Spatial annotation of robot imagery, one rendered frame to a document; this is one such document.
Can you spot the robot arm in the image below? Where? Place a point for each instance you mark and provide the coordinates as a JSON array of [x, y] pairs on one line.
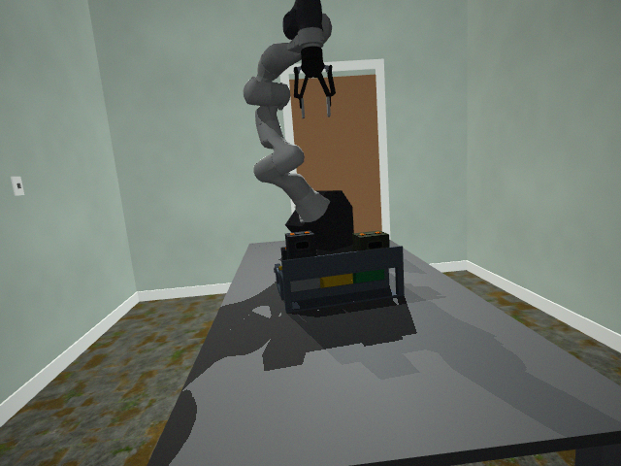
[[306, 26]]

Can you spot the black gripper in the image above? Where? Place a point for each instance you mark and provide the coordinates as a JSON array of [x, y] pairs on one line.
[[312, 66]]

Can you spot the green bin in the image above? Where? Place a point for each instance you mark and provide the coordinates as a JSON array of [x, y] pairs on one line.
[[368, 276]]

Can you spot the grey open bin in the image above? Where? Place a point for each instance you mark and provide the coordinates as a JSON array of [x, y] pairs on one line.
[[305, 284]]

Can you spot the yellow open bin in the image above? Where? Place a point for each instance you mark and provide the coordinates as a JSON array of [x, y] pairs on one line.
[[336, 280]]

